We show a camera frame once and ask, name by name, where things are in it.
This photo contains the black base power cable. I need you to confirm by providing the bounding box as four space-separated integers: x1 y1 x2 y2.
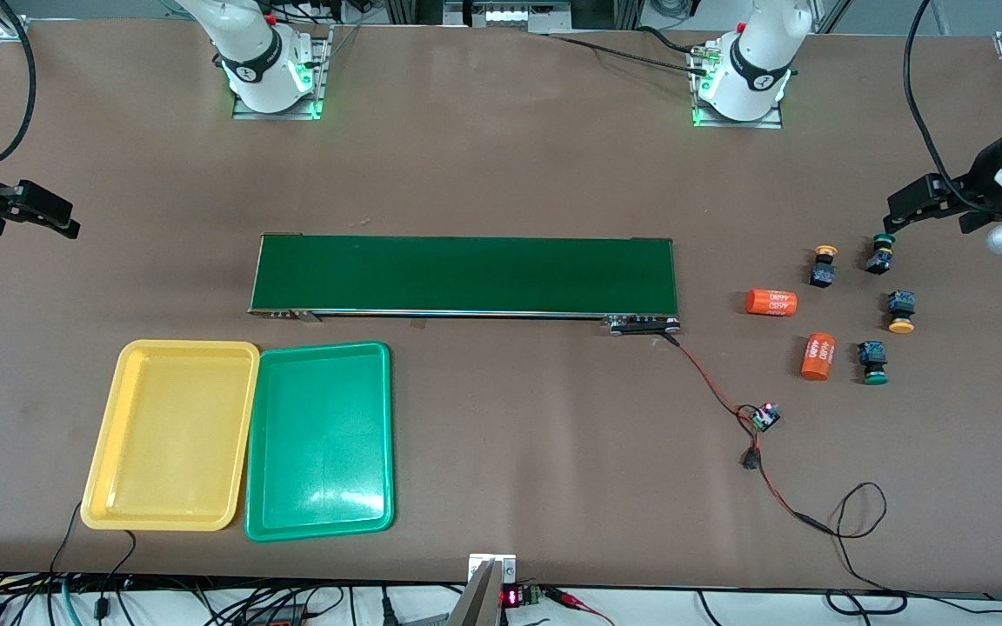
549 26 711 77

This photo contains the orange cylinder with white print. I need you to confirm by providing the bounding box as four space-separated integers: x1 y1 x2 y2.
800 333 838 382
745 289 798 317

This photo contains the thin black table cable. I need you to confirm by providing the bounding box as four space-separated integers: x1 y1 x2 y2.
49 501 84 575
94 529 137 620

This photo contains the silver rack with light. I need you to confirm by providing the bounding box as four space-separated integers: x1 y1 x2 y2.
444 0 573 34

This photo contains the grey metal mount bar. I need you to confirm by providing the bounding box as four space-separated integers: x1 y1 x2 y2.
447 559 503 626

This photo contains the silver bracket plate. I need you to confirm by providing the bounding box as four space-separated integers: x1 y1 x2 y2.
467 553 518 585

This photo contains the yellow plastic tray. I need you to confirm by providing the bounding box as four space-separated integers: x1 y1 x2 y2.
80 339 261 532

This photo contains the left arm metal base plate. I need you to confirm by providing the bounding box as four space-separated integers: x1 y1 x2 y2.
688 42 785 130

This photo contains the red clip lead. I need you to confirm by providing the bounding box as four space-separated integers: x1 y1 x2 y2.
544 588 615 626

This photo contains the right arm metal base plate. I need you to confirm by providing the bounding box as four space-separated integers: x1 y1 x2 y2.
231 24 333 121

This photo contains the thin black looped cable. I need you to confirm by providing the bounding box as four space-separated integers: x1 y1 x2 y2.
825 482 911 614

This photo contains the red and black wire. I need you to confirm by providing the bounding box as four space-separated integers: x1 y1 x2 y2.
659 333 834 535

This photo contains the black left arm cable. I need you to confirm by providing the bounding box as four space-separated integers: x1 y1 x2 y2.
904 0 989 214

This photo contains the green mushroom push button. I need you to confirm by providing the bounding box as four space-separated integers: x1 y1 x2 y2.
857 341 890 386
865 233 896 276

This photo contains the green plastic tray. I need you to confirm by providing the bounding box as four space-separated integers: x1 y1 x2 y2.
244 341 396 543

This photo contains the green conveyor belt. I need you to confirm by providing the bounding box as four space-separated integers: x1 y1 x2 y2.
247 233 683 337

